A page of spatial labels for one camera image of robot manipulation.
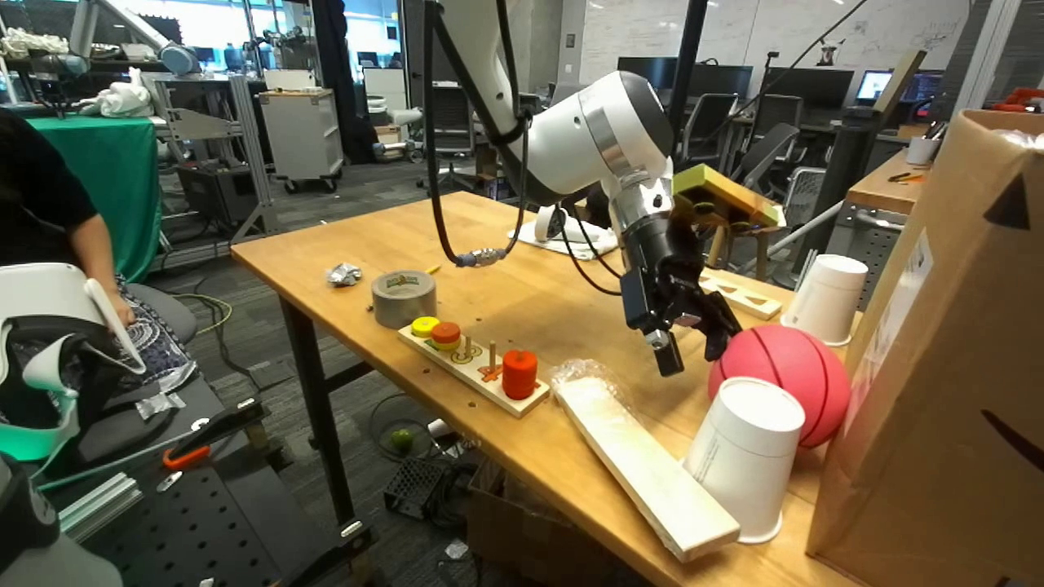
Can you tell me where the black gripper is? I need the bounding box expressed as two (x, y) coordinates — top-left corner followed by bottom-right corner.
(616, 207), (744, 382)

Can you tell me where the red rubber basketball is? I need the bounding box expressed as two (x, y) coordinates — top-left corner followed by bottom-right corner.
(703, 324), (855, 450)

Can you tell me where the person's forearm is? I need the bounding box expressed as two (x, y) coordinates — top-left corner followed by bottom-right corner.
(67, 207), (137, 304)

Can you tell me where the crumpled foil ball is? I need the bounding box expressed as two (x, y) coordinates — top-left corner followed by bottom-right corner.
(327, 256), (366, 289)

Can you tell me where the person's hand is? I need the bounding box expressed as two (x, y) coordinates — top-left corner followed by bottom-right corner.
(105, 288), (141, 330)

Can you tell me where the wooden shape puzzle strip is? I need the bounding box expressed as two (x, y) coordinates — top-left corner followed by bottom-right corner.
(699, 268), (785, 324)

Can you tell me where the wooden stool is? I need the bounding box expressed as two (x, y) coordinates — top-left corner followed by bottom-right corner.
(695, 200), (788, 273)

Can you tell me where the clear plastic wrap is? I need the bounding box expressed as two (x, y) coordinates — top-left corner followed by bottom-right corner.
(547, 355), (612, 397)

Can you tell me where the white paper cup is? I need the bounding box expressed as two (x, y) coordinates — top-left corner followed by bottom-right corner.
(681, 375), (810, 548)
(784, 250), (871, 350)

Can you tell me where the white wooden plank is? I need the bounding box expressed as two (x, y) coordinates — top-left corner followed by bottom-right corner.
(551, 370), (744, 564)

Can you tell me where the red stacking cylinder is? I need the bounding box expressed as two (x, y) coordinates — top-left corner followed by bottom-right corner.
(500, 344), (542, 402)

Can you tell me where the white mug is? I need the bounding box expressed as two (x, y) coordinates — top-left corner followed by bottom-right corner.
(532, 201), (571, 248)

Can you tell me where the plate with toy food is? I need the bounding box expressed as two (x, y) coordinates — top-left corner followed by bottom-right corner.
(393, 320), (551, 419)

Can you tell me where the large cardboard shipping box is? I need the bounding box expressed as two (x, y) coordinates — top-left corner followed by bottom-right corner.
(804, 107), (1044, 587)

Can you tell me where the black table leg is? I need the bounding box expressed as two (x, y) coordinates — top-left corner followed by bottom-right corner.
(273, 297), (372, 548)

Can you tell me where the white rolling cart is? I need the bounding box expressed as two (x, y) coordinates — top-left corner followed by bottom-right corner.
(257, 89), (346, 194)

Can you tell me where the black pegboard table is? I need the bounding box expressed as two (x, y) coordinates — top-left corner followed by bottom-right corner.
(63, 370), (376, 587)

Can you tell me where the person's patterned trouser leg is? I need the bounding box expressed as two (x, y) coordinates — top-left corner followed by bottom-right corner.
(112, 285), (206, 402)

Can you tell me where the green table cloth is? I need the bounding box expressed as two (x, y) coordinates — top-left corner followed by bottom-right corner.
(30, 115), (163, 285)

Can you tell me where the white VR headset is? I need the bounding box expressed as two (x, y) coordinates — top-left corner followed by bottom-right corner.
(0, 256), (150, 465)

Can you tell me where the person's black shirt torso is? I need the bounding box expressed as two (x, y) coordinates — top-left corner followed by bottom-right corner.
(0, 107), (105, 273)

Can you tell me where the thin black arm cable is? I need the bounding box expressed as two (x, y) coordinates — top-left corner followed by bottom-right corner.
(558, 200), (628, 299)

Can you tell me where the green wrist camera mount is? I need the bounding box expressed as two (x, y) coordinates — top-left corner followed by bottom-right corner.
(667, 159), (784, 228)

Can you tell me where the orange stacking ring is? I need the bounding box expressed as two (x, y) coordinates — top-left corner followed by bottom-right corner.
(425, 320), (462, 352)

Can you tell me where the black camera stand pole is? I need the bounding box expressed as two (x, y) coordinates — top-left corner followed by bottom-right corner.
(661, 0), (710, 144)

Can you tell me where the grey duct tape roll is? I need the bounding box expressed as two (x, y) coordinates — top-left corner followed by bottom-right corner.
(369, 268), (440, 334)

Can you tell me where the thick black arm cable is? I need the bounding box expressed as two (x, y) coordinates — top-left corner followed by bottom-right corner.
(421, 0), (532, 270)

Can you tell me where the orange-handled clamp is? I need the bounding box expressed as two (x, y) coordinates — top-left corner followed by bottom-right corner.
(159, 439), (214, 474)

